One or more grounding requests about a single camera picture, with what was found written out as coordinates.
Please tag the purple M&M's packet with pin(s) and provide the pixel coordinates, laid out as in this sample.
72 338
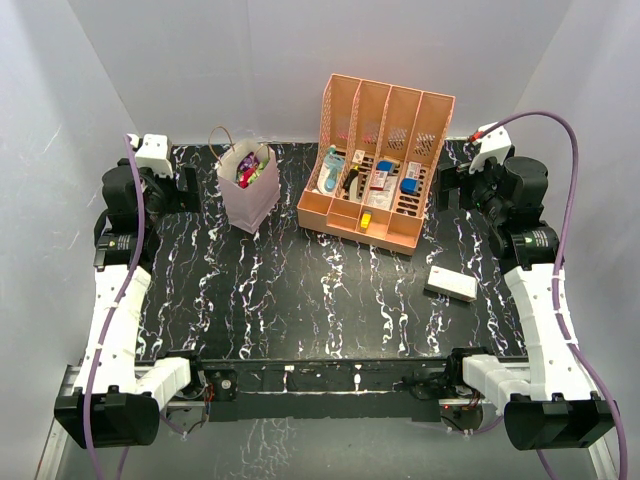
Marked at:
249 162

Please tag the green candy packet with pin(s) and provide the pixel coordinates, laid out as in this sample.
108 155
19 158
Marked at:
260 167

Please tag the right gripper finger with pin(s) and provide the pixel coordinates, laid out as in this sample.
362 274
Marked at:
445 184
461 169

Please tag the aluminium frame rail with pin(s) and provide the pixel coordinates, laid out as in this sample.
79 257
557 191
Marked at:
545 425

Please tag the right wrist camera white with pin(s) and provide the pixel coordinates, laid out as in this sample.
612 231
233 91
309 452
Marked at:
489 144

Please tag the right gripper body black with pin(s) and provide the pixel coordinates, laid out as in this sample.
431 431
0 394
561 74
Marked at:
479 192

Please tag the small yellow box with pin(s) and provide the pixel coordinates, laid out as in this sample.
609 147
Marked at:
365 220

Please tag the pink candy packet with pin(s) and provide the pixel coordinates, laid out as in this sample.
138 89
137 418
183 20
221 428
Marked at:
247 178

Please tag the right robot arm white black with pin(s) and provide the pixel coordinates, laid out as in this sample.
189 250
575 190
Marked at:
527 249

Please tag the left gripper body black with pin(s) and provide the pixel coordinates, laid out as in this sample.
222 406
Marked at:
163 192

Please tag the pale pink paper bag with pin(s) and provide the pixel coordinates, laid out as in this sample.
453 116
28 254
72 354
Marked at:
246 208

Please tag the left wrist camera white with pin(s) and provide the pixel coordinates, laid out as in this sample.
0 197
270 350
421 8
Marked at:
152 151

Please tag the light blue tape dispenser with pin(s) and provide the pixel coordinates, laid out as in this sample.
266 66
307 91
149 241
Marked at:
330 171

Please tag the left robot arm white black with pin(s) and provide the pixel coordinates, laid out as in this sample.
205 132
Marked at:
109 404

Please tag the orange desk file organizer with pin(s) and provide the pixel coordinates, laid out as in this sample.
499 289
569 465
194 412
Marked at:
367 121

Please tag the white plastic packet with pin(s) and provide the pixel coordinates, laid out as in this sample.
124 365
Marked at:
380 199

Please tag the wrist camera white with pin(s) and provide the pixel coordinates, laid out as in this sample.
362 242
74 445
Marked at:
152 151
489 144

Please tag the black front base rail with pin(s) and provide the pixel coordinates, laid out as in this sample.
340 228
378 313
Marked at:
404 388

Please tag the black yellow utility knife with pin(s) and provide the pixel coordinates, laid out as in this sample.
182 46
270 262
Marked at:
351 185

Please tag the blue white item pack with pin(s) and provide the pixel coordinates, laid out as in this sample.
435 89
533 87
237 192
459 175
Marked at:
411 182

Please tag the white rectangular box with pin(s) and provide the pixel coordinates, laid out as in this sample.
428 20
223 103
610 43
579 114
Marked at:
453 284

